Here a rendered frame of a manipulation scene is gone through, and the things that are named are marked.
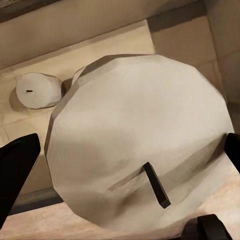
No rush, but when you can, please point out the pillar candle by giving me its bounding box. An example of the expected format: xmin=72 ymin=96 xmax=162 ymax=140
xmin=16 ymin=72 xmax=66 ymax=110
xmin=44 ymin=54 xmax=235 ymax=233
xmin=72 ymin=66 xmax=86 ymax=83

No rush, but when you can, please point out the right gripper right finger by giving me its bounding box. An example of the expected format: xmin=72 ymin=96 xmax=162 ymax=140
xmin=224 ymin=133 xmax=240 ymax=173

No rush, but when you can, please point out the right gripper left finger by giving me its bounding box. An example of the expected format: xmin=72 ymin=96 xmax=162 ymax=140
xmin=0 ymin=133 xmax=41 ymax=229

